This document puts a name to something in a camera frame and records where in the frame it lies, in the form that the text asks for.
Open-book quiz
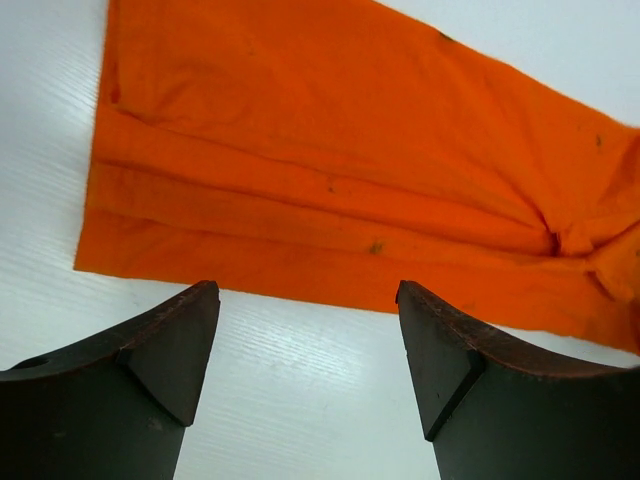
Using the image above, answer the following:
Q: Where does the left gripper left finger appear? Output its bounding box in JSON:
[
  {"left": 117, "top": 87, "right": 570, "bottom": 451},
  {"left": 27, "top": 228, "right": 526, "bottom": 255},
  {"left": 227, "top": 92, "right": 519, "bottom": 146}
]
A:
[{"left": 1, "top": 281, "right": 220, "bottom": 479}]

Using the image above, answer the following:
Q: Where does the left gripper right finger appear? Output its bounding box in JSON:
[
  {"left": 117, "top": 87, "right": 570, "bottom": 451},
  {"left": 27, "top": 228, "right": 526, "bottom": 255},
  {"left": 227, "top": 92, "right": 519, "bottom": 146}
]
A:
[{"left": 396, "top": 281, "right": 639, "bottom": 479}]

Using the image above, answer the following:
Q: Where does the orange t-shirt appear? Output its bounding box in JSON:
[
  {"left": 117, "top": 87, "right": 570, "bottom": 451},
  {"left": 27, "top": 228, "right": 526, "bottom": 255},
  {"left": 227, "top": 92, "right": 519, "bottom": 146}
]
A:
[{"left": 74, "top": 1, "right": 639, "bottom": 353}]

